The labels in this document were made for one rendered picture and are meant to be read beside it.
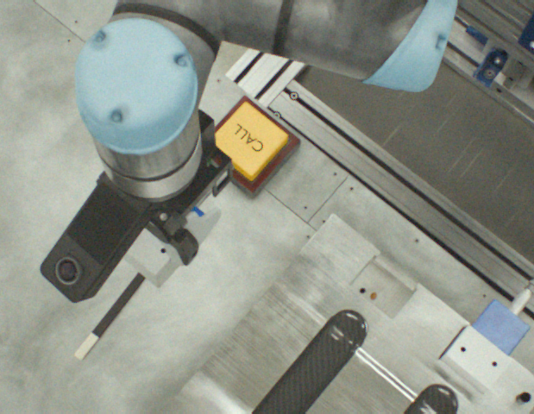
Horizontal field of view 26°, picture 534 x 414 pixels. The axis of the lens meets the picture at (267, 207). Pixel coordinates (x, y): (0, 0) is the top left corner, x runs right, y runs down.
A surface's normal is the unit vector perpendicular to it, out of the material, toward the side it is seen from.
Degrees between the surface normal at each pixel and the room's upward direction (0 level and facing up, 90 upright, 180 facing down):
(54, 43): 0
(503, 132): 0
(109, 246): 29
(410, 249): 0
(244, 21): 58
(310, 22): 40
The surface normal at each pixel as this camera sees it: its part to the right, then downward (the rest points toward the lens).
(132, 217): -0.32, 0.08
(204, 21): 0.73, 0.03
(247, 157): 0.02, -0.29
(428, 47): -0.09, 0.28
